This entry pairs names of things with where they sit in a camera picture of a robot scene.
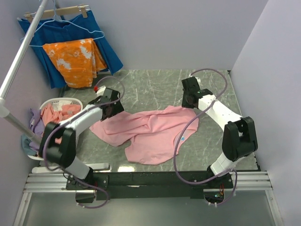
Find white laundry basket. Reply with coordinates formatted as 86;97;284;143
21;97;83;160

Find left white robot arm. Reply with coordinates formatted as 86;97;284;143
39;88;124;189

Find orange tie-dye cloth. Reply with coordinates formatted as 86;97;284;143
42;38;107;88

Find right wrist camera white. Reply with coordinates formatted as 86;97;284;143
188;74;201;85

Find wooden clip hanger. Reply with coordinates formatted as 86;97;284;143
24;4;91;23

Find grey blue garment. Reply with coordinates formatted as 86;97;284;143
21;134;39;156

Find blue pleated skirt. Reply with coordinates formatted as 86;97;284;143
31;11;123;88

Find salmon orange t-shirt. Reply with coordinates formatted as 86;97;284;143
36;103;82;158

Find silver clothes rack pole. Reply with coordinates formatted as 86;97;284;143
0;0;48;144

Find aluminium rail frame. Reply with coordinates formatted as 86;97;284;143
14;171;284;226

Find lavender garment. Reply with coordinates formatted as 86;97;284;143
28;109;45;156

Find black base beam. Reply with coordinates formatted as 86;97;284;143
66;171;233;204

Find pink t-shirt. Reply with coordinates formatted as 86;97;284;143
90;106;198;165

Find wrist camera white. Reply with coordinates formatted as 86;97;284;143
94;86;106;97
188;74;201;85

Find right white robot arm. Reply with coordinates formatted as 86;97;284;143
182;77;258;188

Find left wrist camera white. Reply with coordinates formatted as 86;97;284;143
94;86;106;97

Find light blue wire hanger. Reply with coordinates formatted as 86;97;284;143
19;0;105;48

